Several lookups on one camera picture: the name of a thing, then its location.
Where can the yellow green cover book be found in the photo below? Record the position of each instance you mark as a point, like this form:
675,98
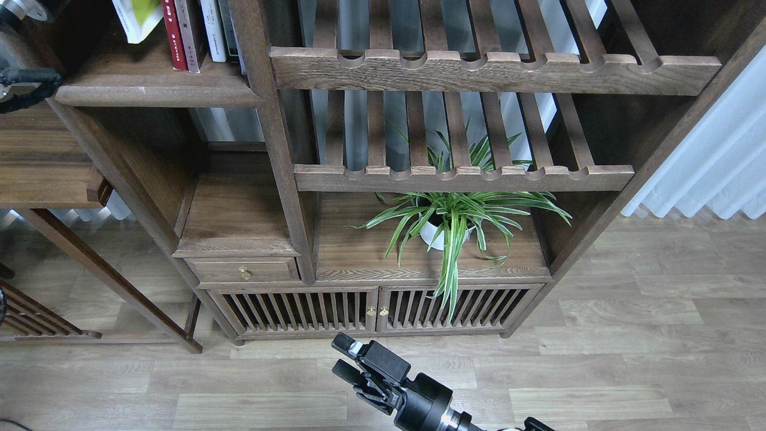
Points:
138,18

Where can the white curtain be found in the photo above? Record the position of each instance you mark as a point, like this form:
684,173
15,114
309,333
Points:
719,168

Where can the pale purple upright book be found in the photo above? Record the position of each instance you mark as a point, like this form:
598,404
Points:
237,42

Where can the red cover book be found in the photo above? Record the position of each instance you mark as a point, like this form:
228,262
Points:
172,28

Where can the dark upright book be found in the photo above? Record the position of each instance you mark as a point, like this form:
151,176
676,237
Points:
229,31

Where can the brass drawer knob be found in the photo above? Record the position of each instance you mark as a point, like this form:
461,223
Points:
244,273

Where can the dark wooden bookshelf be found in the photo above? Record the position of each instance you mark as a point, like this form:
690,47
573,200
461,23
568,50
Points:
582,99

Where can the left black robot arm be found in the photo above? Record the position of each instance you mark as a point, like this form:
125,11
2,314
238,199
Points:
24,82

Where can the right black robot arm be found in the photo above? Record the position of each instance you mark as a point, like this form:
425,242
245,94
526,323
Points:
381,381

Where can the dark maroon cover book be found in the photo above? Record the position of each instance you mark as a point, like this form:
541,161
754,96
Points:
193,35

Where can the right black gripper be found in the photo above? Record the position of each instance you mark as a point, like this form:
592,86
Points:
419,404

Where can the white upright book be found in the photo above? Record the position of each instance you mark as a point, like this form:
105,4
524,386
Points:
214,28

